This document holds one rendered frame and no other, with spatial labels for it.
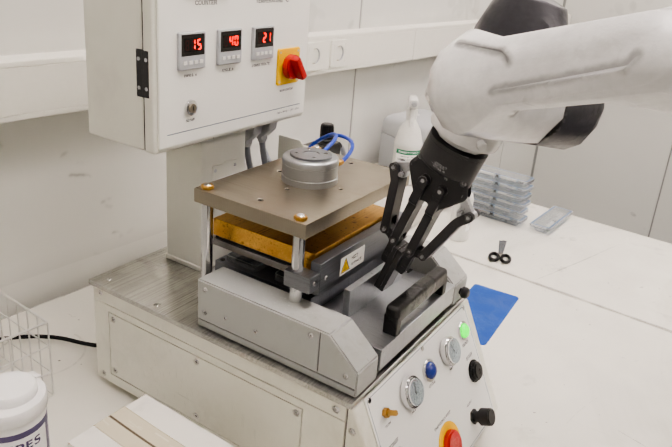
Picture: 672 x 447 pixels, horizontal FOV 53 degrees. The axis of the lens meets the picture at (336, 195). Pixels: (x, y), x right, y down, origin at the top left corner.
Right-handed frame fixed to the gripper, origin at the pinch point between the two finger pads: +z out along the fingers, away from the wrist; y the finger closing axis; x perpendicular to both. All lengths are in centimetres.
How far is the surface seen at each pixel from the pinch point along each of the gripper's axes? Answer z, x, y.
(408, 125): 20, 91, -40
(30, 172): 25, -7, -64
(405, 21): 2, 115, -64
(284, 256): 2.0, -10.4, -10.5
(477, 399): 17.4, 10.7, 18.4
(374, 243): 0.1, 1.8, -4.3
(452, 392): 14.2, 4.4, 15.2
